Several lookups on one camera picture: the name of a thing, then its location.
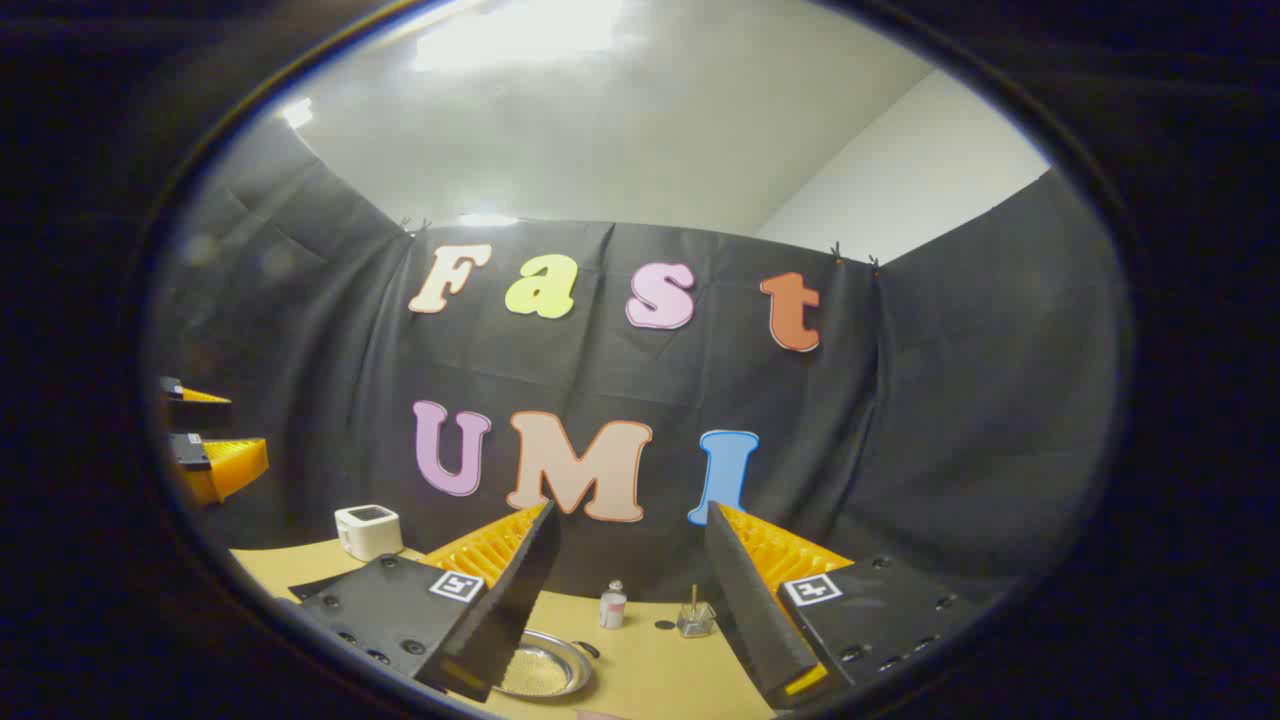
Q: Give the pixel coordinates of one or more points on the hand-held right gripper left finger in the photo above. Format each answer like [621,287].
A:
[505,600]

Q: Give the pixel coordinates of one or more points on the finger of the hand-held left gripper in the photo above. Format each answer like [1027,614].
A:
[225,465]
[200,412]

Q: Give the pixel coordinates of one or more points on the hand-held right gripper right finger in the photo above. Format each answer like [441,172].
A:
[755,610]

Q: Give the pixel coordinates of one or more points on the stainless steel pot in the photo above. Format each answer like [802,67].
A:
[545,665]

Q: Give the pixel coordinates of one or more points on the clear bottle with pink label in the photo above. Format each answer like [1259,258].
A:
[613,608]

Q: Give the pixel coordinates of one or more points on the white box appliance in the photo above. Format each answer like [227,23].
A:
[368,535]

